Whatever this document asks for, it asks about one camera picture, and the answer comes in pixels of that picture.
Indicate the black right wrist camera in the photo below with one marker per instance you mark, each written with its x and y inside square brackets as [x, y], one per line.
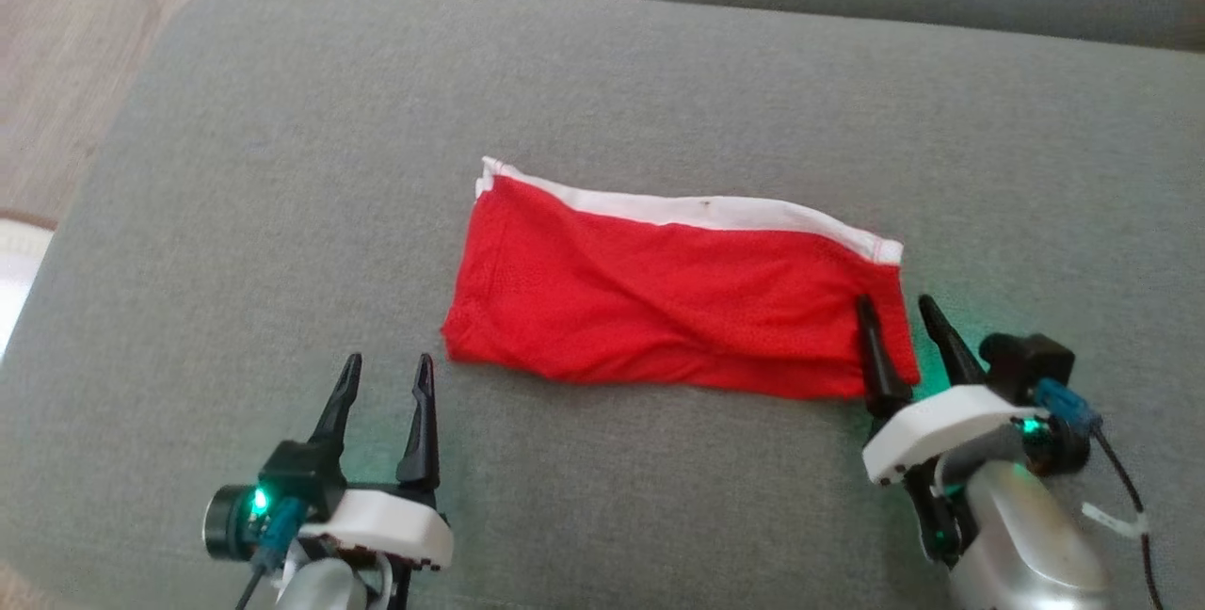
[1026, 361]

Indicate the large grey sofa seat cushion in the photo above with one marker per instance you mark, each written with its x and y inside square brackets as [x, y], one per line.
[659, 497]

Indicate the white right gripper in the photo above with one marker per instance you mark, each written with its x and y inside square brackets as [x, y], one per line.
[941, 422]

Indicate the red mesh shorts white waistband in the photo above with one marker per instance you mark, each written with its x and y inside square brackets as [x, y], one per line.
[659, 299]

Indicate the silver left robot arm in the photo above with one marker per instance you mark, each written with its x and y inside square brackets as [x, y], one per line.
[325, 586]

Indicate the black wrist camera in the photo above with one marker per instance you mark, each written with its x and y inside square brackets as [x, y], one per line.
[1026, 361]
[301, 478]

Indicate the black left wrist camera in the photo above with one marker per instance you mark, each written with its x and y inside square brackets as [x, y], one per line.
[301, 478]

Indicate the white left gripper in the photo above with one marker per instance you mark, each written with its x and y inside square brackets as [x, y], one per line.
[386, 525]

